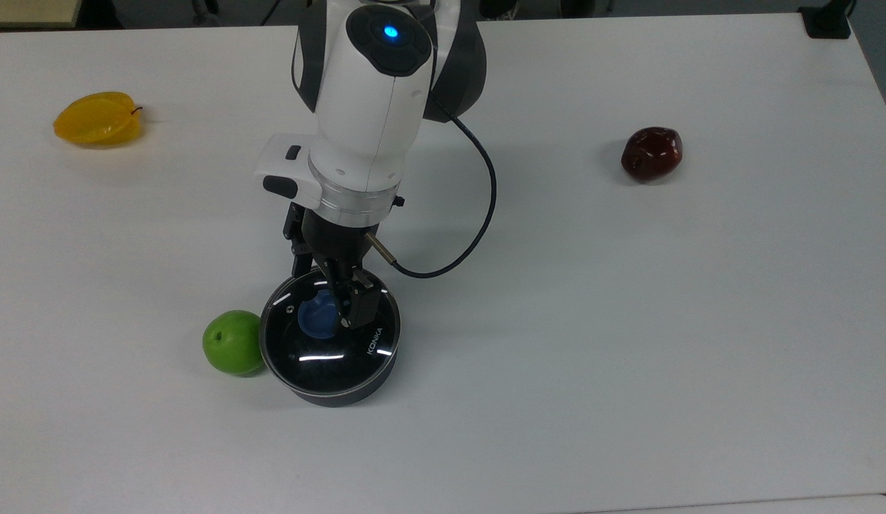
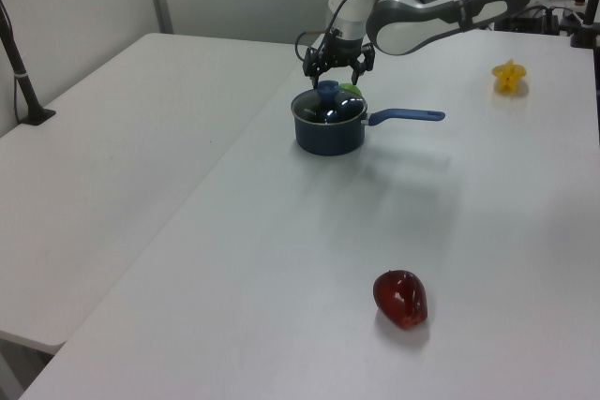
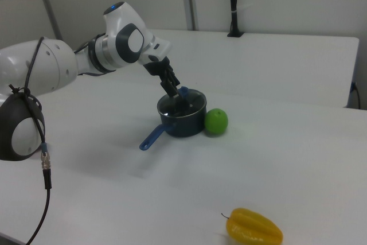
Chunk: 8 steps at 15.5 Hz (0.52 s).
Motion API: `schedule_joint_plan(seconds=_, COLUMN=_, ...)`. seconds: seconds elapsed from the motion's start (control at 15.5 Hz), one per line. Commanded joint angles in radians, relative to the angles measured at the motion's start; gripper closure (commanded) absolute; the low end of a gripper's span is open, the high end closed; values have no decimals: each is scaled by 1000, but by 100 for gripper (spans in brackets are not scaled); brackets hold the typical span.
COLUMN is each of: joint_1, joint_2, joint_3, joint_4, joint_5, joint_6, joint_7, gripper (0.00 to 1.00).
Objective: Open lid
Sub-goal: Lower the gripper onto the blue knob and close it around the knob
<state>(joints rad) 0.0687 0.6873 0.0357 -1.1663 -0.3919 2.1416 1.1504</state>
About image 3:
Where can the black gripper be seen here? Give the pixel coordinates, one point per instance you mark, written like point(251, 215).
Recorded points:
point(159, 70)

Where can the glass lid with blue knob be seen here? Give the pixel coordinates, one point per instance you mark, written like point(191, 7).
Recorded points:
point(193, 104)

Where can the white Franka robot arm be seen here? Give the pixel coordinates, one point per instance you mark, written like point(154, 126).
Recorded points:
point(57, 61)

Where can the green toy apple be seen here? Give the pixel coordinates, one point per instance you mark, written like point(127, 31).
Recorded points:
point(216, 122)

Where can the yellow toy starfruit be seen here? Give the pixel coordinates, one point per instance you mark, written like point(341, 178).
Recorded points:
point(252, 227)

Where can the black camera stand pole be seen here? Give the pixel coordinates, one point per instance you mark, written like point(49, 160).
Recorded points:
point(235, 4)

